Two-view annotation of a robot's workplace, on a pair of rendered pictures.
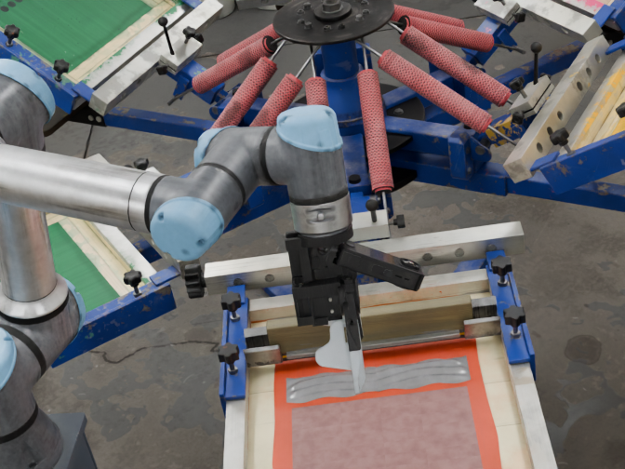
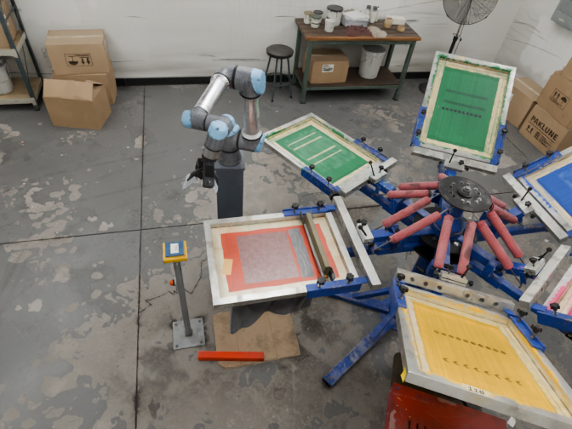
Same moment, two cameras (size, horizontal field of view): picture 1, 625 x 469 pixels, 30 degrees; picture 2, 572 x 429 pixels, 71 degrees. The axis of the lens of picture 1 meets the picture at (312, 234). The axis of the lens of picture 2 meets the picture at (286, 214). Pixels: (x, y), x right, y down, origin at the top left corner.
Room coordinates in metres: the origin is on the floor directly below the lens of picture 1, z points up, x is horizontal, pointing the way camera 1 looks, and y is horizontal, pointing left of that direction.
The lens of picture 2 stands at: (1.01, -1.40, 2.74)
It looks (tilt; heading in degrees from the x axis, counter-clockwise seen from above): 45 degrees down; 67
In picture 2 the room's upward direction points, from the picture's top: 7 degrees clockwise
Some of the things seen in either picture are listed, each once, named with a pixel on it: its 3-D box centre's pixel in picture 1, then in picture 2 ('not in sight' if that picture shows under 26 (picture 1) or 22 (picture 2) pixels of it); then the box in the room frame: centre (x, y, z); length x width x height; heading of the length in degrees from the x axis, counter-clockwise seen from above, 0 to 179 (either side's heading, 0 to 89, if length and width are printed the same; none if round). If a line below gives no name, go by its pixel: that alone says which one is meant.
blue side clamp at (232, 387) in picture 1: (236, 354); (306, 213); (1.81, 0.20, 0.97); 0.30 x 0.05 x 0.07; 175
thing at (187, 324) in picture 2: not in sight; (182, 297); (1.00, 0.10, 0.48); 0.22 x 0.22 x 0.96; 85
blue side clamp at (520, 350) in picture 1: (509, 318); (333, 287); (1.77, -0.36, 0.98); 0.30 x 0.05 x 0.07; 175
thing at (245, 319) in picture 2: not in sight; (273, 307); (1.48, -0.26, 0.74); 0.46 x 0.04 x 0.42; 175
